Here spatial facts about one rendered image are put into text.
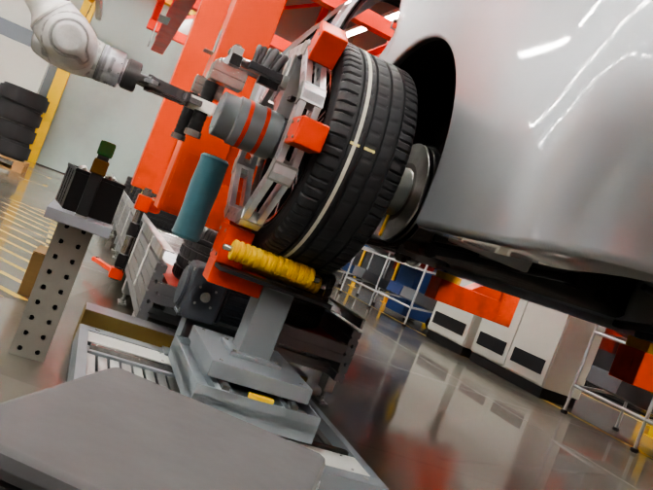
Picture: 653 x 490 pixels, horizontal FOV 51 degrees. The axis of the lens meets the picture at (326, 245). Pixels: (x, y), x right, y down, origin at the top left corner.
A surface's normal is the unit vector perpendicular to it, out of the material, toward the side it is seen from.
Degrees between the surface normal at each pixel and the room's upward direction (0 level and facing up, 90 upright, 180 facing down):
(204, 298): 90
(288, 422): 90
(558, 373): 90
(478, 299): 90
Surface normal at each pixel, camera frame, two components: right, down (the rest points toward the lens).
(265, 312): 0.31, 0.12
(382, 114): 0.43, -0.25
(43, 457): 0.37, -0.93
